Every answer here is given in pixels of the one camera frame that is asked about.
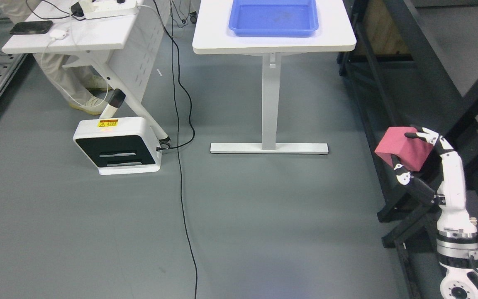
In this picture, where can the blue plastic tray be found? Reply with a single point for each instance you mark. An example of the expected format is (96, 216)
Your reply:
(273, 18)

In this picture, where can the white robot base unit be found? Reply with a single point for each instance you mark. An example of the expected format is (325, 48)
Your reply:
(125, 145)

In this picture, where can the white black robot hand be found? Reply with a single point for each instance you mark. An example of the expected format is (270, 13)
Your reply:
(451, 194)

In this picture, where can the white table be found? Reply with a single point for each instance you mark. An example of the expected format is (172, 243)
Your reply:
(213, 36)

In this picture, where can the pink foam block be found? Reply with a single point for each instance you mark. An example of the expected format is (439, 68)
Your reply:
(412, 152)

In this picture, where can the white perforated desk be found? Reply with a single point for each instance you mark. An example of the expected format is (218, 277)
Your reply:
(121, 49)

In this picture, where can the white charger puck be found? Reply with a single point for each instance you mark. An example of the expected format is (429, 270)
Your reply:
(58, 34)

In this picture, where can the black metal left shelf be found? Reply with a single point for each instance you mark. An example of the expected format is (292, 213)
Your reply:
(416, 63)

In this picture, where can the white robot forearm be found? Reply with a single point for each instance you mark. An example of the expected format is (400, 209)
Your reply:
(457, 248)

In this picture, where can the white power strip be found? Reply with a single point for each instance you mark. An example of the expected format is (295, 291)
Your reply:
(94, 9)

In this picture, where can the black smartphone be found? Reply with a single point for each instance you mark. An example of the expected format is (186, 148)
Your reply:
(31, 27)

